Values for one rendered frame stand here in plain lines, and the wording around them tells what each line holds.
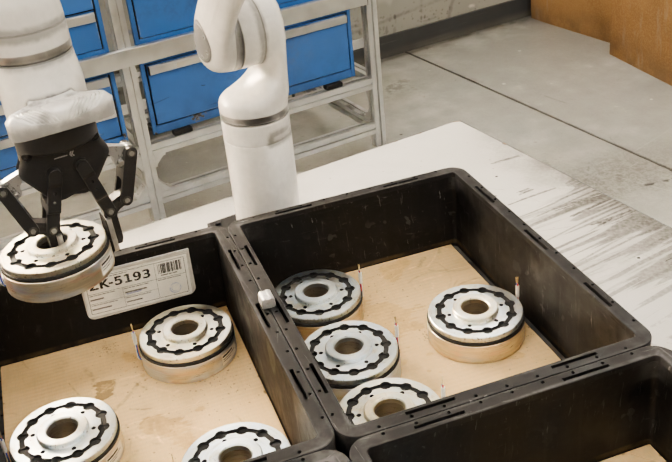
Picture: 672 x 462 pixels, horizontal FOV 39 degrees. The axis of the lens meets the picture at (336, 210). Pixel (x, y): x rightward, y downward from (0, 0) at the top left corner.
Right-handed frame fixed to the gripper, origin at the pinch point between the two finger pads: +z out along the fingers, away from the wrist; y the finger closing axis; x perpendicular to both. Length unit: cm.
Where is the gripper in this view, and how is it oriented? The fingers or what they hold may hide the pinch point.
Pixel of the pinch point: (86, 241)
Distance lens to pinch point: 95.0
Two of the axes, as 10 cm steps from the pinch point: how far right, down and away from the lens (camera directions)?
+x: 4.7, 3.7, -8.0
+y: -8.7, 3.2, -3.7
